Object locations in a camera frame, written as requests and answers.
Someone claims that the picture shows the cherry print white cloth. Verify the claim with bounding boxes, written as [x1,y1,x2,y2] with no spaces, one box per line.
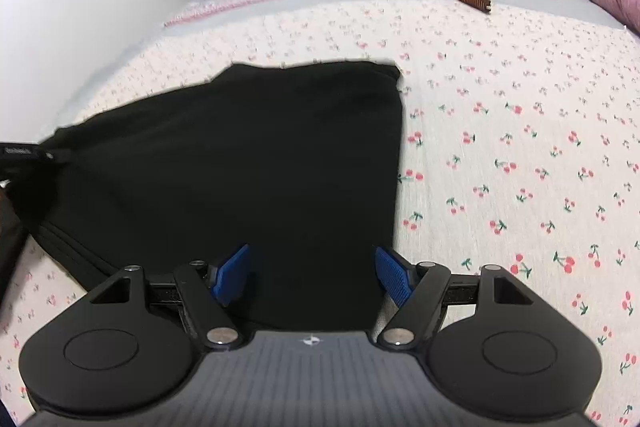
[0,0,640,427]

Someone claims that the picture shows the black pants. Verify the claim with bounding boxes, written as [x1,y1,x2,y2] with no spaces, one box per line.
[46,62,404,331]

